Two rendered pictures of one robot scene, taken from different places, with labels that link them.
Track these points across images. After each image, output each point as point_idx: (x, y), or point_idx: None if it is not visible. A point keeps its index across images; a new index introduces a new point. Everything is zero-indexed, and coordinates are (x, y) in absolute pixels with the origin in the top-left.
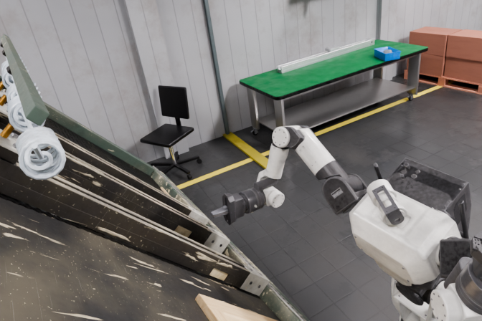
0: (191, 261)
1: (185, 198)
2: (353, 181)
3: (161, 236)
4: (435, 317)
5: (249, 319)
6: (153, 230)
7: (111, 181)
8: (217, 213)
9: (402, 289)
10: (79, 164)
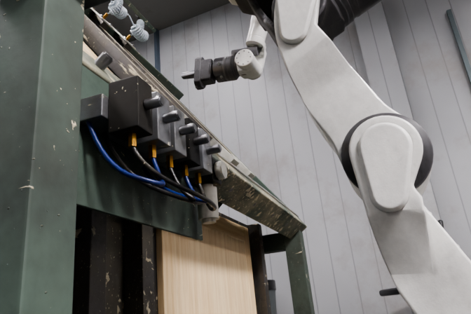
0: (123, 72)
1: (270, 193)
2: None
3: (107, 43)
4: (282, 36)
5: (95, 57)
6: (104, 36)
7: (138, 65)
8: (185, 72)
9: (270, 34)
10: (123, 50)
